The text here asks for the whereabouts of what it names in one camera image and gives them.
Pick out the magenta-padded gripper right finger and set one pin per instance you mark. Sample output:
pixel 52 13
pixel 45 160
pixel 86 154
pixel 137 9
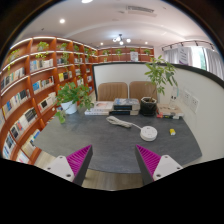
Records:
pixel 163 166

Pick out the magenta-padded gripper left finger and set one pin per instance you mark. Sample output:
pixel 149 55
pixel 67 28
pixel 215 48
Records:
pixel 63 166

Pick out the round white power strip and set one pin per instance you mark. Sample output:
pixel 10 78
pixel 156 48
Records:
pixel 148 134

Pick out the stack of beige books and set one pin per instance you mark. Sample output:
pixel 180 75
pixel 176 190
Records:
pixel 168 110

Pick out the leafy plant in white pot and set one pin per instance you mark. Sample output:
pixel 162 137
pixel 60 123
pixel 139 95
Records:
pixel 69 107

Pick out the tall plant in black pot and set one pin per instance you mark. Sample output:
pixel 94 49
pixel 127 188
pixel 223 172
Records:
pixel 148 107

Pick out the clear acrylic sign stand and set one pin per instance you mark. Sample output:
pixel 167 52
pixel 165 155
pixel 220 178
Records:
pixel 173 98

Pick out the stack of white books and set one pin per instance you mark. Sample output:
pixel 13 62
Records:
pixel 100 106

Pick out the stack of dark books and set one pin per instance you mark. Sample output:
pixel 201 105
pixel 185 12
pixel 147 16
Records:
pixel 126 104

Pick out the orange wooden bookshelf unit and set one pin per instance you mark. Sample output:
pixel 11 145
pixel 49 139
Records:
pixel 20 100

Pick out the tan upholstered chair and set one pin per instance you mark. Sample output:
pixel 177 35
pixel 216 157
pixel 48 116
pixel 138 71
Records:
pixel 112 91
pixel 141 89

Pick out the white and purple hanging sign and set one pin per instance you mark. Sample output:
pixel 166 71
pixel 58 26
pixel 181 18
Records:
pixel 183 55

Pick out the white curtain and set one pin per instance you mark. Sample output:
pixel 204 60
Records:
pixel 213 63

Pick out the multi-bulb ceiling lamp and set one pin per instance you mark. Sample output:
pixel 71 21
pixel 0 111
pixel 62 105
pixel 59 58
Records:
pixel 120 39

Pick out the recessed ceiling spotlights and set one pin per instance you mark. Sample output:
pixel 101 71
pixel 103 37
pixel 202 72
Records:
pixel 62 20

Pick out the ceiling air vent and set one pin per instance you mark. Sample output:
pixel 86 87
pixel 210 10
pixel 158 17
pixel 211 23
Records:
pixel 141 10

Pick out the white wall socket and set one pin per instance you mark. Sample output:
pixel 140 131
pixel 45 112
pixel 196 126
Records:
pixel 194 104
pixel 186 98

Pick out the black track light rail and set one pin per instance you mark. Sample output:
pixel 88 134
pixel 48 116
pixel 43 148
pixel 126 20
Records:
pixel 196 42

